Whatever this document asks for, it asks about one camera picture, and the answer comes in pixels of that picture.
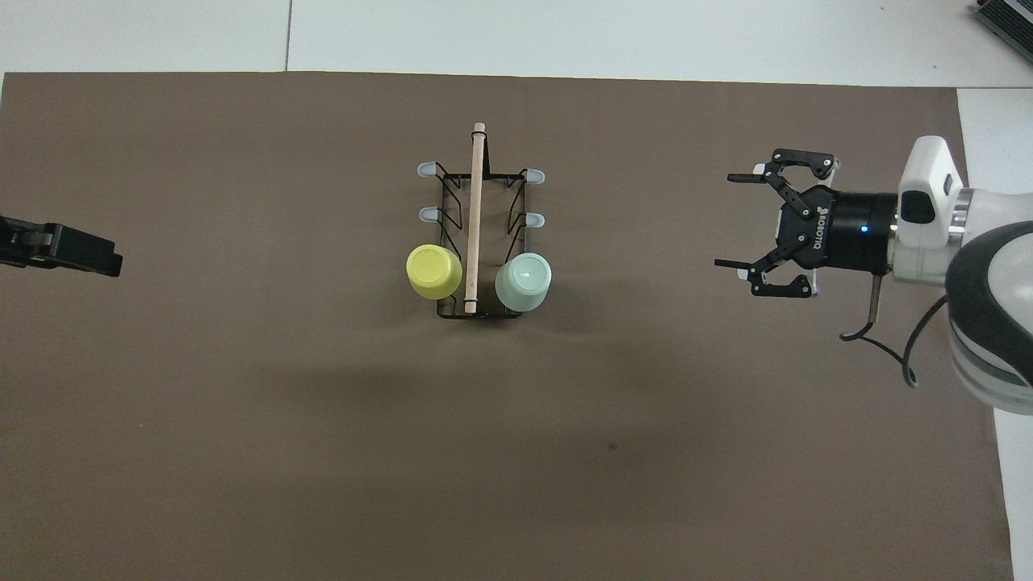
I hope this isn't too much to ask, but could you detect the pale green plastic cup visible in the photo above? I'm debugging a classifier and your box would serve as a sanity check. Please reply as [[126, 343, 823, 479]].
[[495, 253, 554, 313]]

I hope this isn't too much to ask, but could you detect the brown table mat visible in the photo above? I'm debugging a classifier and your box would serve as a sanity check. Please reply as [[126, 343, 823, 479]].
[[0, 71, 1014, 581]]

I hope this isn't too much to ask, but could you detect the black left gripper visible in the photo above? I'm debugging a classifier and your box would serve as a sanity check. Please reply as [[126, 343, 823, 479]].
[[0, 214, 123, 278]]

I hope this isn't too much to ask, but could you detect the grey ribbed device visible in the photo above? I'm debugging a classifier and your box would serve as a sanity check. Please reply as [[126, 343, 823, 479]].
[[971, 0, 1033, 41]]

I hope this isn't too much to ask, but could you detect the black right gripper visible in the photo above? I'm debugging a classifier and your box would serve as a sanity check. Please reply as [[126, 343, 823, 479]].
[[714, 148, 898, 299]]

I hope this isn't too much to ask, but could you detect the yellow plastic cup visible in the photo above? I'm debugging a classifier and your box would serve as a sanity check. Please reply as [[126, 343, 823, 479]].
[[406, 245, 464, 301]]

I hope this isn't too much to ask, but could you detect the black wire cup rack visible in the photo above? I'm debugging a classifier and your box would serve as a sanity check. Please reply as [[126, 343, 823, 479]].
[[409, 123, 546, 320]]

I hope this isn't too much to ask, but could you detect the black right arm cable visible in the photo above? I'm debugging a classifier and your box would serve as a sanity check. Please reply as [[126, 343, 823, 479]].
[[839, 273, 951, 390]]

